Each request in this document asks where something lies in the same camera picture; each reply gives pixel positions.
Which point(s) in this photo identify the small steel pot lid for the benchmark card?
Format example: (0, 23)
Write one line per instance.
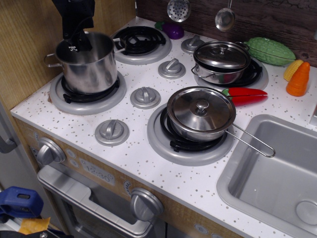
(222, 54)

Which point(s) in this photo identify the red toy chili pepper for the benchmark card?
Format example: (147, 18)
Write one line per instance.
(241, 96)

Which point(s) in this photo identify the back countertop grey knob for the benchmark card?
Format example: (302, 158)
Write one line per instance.
(191, 44)

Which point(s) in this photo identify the centre countertop grey knob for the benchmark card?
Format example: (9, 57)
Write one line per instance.
(145, 98)

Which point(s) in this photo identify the front right stove burner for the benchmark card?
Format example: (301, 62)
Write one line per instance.
(172, 147)

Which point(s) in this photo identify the grey toy sink basin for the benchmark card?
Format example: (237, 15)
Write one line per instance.
(272, 176)

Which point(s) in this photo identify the yellow toy corn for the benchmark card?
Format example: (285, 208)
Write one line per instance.
(291, 69)

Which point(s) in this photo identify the steel frying pan lid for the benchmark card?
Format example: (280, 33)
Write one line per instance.
(201, 109)

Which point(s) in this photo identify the hanging steel slotted skimmer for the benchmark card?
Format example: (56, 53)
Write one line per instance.
(178, 10)

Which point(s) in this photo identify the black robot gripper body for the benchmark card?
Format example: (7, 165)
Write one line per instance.
(77, 15)

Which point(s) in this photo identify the blue clamp tool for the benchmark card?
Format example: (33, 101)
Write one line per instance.
(20, 202)

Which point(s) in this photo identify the right oven front knob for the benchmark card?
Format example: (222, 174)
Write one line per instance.
(144, 205)

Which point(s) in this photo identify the back left stove burner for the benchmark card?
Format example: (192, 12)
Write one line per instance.
(140, 45)

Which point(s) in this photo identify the tall stainless steel pot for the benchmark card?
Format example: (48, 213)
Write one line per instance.
(87, 72)

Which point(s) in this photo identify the steel frying pan with handle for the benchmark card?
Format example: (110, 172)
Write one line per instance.
(210, 136)

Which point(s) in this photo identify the front countertop grey knob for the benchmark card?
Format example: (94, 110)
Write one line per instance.
(112, 132)

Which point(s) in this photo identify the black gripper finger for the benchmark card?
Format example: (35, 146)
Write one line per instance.
(72, 44)
(83, 42)

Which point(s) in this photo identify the purple toy eggplant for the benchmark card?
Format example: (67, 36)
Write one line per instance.
(172, 30)

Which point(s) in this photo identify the orange toy carrot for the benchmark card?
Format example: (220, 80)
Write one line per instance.
(298, 83)

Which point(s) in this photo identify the grey oven door handle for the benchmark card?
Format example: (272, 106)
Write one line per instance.
(92, 213)

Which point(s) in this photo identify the middle countertop grey knob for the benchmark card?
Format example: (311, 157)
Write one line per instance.
(172, 69)

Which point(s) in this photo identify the green toy bitter gourd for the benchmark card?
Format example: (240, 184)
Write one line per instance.
(270, 51)

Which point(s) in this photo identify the left oven front knob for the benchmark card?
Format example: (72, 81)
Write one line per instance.
(49, 152)

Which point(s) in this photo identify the grey fridge door handle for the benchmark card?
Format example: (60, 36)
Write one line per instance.
(6, 146)

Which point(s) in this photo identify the oven knob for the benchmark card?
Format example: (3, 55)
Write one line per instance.
(144, 205)
(49, 152)

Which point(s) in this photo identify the back right stove burner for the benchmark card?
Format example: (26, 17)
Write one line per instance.
(255, 76)

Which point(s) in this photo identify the countertop grey knob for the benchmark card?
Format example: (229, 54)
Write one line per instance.
(145, 98)
(172, 69)
(191, 44)
(112, 132)

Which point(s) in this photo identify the small steel two-handled pot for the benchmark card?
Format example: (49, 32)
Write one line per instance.
(217, 75)

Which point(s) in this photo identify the yellow cloth scrap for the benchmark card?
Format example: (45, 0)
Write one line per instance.
(33, 225)

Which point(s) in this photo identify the front left stove burner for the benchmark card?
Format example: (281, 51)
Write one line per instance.
(86, 108)

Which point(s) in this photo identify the hanging steel ladle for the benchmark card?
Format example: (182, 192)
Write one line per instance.
(225, 18)

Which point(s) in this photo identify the stove burner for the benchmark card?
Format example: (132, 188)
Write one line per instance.
(140, 45)
(86, 108)
(172, 147)
(255, 76)

